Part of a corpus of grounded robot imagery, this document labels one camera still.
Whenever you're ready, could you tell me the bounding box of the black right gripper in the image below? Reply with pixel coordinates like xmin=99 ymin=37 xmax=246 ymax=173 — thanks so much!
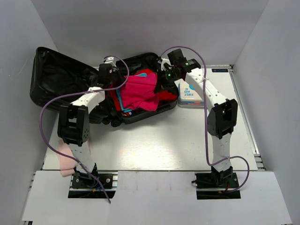
xmin=155 ymin=68 xmax=181 ymax=94

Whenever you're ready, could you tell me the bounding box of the red polo shirt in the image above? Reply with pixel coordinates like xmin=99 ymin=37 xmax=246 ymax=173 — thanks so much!
xmin=108 ymin=69 xmax=177 ymax=116

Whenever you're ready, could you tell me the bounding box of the teal shirt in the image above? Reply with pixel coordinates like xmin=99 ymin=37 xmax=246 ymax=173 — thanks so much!
xmin=116 ymin=73 xmax=147 ymax=113

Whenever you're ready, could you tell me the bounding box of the magenta garment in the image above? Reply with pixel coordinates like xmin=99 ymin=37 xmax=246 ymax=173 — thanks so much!
xmin=120 ymin=72 xmax=159 ymax=111

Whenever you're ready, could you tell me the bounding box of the first aid tin box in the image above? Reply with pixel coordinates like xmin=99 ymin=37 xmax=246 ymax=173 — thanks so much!
xmin=178 ymin=81 xmax=204 ymax=108

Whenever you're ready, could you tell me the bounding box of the pink towel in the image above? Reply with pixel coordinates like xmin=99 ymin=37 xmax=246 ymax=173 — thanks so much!
xmin=57 ymin=140 xmax=77 ymax=177

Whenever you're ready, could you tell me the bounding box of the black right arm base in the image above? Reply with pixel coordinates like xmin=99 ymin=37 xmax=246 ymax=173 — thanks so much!
xmin=191 ymin=172 xmax=241 ymax=200

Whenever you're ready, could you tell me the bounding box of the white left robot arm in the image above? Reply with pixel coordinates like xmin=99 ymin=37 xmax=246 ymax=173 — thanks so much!
xmin=57 ymin=86 xmax=105 ymax=187

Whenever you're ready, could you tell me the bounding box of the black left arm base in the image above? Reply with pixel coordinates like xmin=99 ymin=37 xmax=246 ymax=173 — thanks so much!
xmin=68 ymin=171 xmax=118 ymax=199

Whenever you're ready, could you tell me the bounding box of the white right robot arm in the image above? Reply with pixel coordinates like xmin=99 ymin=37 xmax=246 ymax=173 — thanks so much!
xmin=155 ymin=46 xmax=238 ymax=187

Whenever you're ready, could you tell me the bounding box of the black hard-shell suitcase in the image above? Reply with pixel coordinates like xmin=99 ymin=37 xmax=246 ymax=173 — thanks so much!
xmin=30 ymin=47 xmax=179 ymax=127

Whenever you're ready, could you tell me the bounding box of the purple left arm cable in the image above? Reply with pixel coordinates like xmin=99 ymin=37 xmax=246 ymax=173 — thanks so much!
xmin=39 ymin=55 xmax=129 ymax=204

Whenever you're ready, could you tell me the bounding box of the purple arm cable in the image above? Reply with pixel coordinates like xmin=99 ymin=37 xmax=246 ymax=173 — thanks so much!
xmin=160 ymin=46 xmax=250 ymax=193
xmin=39 ymin=55 xmax=129 ymax=204

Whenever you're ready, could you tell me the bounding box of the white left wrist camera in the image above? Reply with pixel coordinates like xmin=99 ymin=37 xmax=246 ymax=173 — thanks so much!
xmin=103 ymin=56 xmax=118 ymax=70

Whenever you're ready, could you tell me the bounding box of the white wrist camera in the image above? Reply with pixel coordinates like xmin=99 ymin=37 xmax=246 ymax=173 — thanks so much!
xmin=158 ymin=58 xmax=172 ymax=71
xmin=103 ymin=56 xmax=118 ymax=70

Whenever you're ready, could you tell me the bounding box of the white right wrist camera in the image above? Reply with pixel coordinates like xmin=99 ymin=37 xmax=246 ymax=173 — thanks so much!
xmin=158 ymin=58 xmax=172 ymax=71

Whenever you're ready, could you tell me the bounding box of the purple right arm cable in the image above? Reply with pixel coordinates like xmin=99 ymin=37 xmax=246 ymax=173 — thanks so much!
xmin=160 ymin=46 xmax=250 ymax=193

